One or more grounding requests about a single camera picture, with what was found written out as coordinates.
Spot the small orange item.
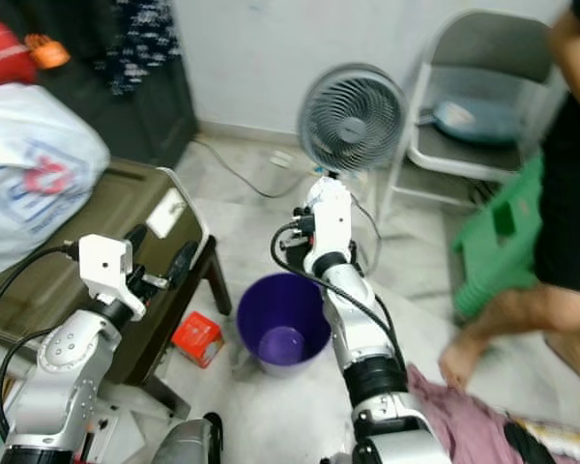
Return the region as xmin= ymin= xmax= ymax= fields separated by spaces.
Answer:
xmin=29 ymin=35 xmax=72 ymax=69

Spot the green plastic stool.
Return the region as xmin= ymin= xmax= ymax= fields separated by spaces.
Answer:
xmin=452 ymin=155 xmax=547 ymax=320

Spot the black cabinet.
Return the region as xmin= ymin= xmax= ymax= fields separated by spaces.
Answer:
xmin=29 ymin=0 xmax=199 ymax=170

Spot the grey floor fan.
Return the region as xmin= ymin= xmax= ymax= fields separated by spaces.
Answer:
xmin=273 ymin=64 xmax=407 ymax=283

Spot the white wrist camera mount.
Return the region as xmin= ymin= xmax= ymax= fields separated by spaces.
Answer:
xmin=302 ymin=178 xmax=354 ymax=276
xmin=77 ymin=235 xmax=148 ymax=320

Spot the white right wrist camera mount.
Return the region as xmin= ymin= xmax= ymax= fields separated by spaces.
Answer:
xmin=302 ymin=178 xmax=354 ymax=276

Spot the small red box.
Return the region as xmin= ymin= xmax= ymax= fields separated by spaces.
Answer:
xmin=172 ymin=311 xmax=225 ymax=368

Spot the grey blue pan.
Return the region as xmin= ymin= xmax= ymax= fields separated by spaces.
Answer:
xmin=416 ymin=97 xmax=523 ymax=146

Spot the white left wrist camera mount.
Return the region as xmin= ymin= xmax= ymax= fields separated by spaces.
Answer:
xmin=77 ymin=235 xmax=148 ymax=320

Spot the black floor cable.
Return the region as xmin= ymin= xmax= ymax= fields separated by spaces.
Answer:
xmin=193 ymin=140 xmax=315 ymax=201

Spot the grey folding chair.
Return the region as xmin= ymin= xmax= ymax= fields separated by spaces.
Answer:
xmin=382 ymin=10 xmax=571 ymax=209

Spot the white printed plastic bag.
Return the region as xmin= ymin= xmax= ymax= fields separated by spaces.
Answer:
xmin=0 ymin=82 xmax=112 ymax=278

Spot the dark brown table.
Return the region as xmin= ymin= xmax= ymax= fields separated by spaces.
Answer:
xmin=0 ymin=159 xmax=233 ymax=417

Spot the red bag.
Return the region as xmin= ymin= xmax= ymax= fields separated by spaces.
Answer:
xmin=0 ymin=10 xmax=40 ymax=88

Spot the white card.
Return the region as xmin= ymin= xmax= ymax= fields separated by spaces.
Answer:
xmin=147 ymin=188 xmax=187 ymax=240

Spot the white power strip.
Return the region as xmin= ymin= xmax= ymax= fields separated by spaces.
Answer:
xmin=266 ymin=150 xmax=305 ymax=175

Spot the person in black clothes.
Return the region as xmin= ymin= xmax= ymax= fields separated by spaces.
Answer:
xmin=438 ymin=0 xmax=580 ymax=392

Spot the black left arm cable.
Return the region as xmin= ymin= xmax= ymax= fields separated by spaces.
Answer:
xmin=0 ymin=244 xmax=83 ymax=446

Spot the dark patterned garment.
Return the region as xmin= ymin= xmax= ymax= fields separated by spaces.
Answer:
xmin=97 ymin=0 xmax=180 ymax=96

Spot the purple plastic bucket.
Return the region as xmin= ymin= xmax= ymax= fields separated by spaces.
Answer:
xmin=237 ymin=273 xmax=333 ymax=376

